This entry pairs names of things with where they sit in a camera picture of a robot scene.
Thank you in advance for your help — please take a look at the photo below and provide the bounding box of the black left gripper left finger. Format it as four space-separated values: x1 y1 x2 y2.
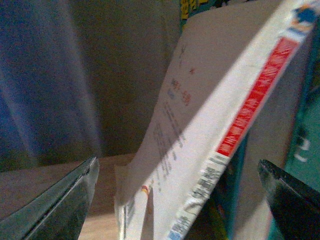
0 157 100 240

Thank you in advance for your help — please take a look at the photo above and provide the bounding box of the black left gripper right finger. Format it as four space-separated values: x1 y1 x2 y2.
258 159 320 240

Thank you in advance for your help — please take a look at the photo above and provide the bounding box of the white book with red spine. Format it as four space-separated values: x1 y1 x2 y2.
114 0 320 240

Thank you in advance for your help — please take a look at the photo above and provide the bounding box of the teal patterned book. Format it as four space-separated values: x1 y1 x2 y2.
268 33 320 240

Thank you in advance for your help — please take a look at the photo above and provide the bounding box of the light wooden shelf cabinet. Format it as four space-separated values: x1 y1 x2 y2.
0 0 183 240

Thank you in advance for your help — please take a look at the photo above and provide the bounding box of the teal book with black characters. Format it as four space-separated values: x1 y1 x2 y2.
185 136 248 240

